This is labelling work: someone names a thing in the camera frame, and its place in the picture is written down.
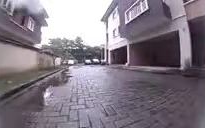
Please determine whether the white car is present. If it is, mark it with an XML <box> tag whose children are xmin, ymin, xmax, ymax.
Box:
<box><xmin>84</xmin><ymin>59</ymin><xmax>93</xmax><ymax>66</ymax></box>
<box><xmin>91</xmin><ymin>58</ymin><xmax>101</xmax><ymax>65</ymax></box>

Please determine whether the white vehicle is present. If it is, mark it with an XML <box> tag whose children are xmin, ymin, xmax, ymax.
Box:
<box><xmin>67</xmin><ymin>59</ymin><xmax>76</xmax><ymax>66</ymax></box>

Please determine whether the wet brick paved road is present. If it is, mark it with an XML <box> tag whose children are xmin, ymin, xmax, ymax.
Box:
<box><xmin>0</xmin><ymin>64</ymin><xmax>205</xmax><ymax>128</ymax></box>

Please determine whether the raised concrete pavement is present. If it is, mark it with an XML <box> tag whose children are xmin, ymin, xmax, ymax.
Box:
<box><xmin>106</xmin><ymin>64</ymin><xmax>205</xmax><ymax>80</ymax></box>

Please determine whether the puddle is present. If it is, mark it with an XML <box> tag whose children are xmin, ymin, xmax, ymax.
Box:
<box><xmin>9</xmin><ymin>73</ymin><xmax>73</xmax><ymax>113</ymax></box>

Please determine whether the dark building with open garages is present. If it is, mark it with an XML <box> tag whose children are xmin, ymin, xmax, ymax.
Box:
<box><xmin>118</xmin><ymin>0</ymin><xmax>205</xmax><ymax>78</ymax></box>

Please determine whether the black and white kerb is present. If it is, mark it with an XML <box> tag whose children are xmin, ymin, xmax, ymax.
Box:
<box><xmin>0</xmin><ymin>66</ymin><xmax>70</xmax><ymax>106</ymax></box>

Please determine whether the dark building with white windows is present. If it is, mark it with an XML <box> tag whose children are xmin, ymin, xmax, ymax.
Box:
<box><xmin>0</xmin><ymin>0</ymin><xmax>50</xmax><ymax>48</ymax></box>

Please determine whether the grass strip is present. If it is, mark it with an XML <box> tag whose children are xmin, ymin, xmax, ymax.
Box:
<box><xmin>0</xmin><ymin>66</ymin><xmax>66</xmax><ymax>98</ymax></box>

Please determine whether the long beige boundary wall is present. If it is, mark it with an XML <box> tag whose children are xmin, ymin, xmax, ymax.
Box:
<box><xmin>0</xmin><ymin>36</ymin><xmax>63</xmax><ymax>80</ymax></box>

